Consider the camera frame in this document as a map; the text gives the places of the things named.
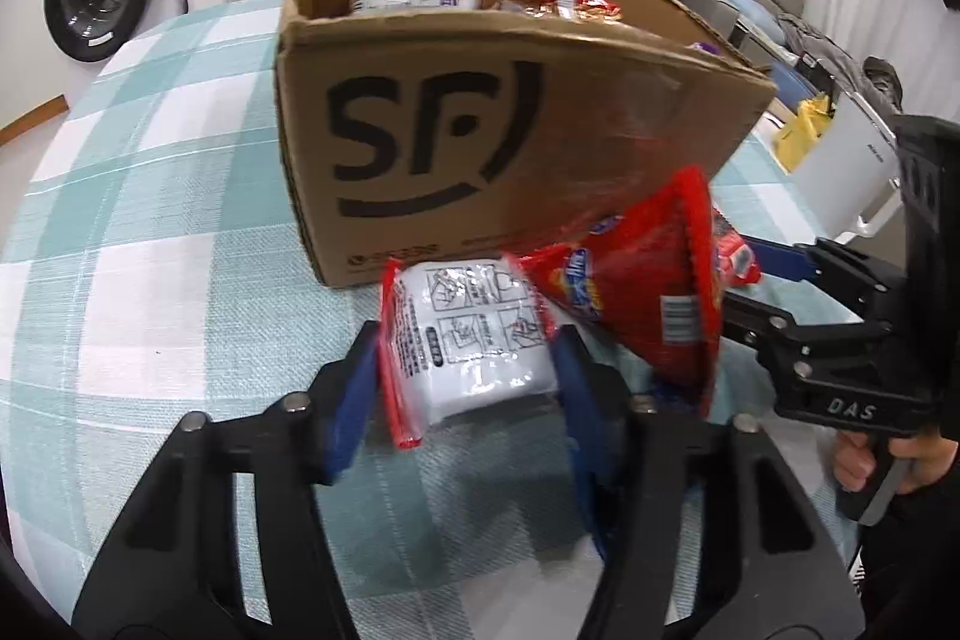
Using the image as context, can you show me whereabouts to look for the dark round bundle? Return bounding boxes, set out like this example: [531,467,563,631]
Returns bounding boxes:
[861,56,905,112]

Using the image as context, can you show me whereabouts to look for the red and white snack packet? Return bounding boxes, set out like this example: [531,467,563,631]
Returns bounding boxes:
[379,256,560,450]

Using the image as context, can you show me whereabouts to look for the grey blanket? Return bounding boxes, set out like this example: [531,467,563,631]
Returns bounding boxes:
[776,14,863,86]

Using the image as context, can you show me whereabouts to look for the brown cardboard box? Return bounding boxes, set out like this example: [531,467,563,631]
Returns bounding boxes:
[274,0,777,289]

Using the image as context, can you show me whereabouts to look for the yellow bag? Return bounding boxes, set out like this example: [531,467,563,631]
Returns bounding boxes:
[772,92,833,172]

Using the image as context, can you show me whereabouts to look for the red chip bag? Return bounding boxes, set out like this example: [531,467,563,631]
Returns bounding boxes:
[517,164,762,420]

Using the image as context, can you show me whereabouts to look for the person's right hand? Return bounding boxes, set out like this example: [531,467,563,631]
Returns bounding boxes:
[831,430,960,498]

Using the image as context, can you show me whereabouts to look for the checkered tablecloth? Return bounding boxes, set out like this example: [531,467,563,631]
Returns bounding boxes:
[0,0,886,640]

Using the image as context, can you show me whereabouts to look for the light blue pillow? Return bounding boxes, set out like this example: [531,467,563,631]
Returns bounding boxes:
[705,0,773,34]

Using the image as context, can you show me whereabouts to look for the person's right forearm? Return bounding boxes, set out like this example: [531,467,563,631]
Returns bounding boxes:
[855,482,960,640]

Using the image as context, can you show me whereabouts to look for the white electric kettle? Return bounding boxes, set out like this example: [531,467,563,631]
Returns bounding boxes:
[791,40,905,236]

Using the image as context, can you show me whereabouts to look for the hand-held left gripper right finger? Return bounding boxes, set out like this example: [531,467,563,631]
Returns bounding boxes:
[551,323,863,640]

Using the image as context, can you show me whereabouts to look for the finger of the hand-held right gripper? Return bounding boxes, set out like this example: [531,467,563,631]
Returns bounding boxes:
[739,231,905,315]
[718,291,893,360]

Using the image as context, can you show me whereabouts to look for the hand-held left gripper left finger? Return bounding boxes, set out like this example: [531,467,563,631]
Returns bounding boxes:
[71,320,383,640]

